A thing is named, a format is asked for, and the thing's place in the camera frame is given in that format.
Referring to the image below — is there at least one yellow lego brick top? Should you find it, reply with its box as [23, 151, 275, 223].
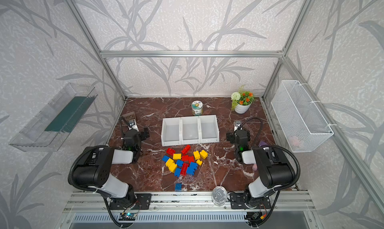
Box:
[173, 153, 182, 161]

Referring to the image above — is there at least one white wire mesh basket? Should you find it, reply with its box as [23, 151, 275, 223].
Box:
[272, 80, 334, 153]

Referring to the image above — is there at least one white bin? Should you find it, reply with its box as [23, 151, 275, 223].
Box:
[199, 115, 220, 143]
[161, 117, 182, 147]
[181, 116, 199, 145]

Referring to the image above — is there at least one lone blue lego brick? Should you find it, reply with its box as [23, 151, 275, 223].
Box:
[175, 183, 183, 191]

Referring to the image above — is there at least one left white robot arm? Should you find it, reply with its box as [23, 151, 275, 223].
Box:
[68, 127, 150, 204]

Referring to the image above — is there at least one long red lego brick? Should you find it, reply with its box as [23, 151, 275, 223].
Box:
[180, 163, 189, 176]
[182, 145, 191, 155]

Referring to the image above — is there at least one purple scoop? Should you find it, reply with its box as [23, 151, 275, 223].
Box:
[259, 141, 268, 148]

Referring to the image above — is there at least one potted artificial flower plant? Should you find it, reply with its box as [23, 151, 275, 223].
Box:
[231, 85, 255, 114]

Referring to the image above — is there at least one right white bin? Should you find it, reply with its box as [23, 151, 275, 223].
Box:
[199, 115, 220, 143]

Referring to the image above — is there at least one clear glass jar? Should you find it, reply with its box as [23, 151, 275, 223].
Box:
[212, 186, 228, 207]

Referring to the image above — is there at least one yellow lego brick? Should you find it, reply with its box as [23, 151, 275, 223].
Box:
[168, 163, 178, 173]
[200, 150, 208, 159]
[173, 153, 182, 161]

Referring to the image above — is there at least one brown litter scoop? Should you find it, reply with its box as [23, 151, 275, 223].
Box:
[122, 112, 136, 122]

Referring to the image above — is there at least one middle white bin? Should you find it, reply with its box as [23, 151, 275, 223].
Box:
[181, 116, 199, 145]

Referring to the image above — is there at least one left white bin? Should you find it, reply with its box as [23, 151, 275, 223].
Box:
[161, 117, 182, 147]

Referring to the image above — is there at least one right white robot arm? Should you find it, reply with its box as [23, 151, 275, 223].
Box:
[226, 129, 301, 200]

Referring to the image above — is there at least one clear plastic wall shelf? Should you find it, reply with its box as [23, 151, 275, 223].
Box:
[10, 83, 98, 152]

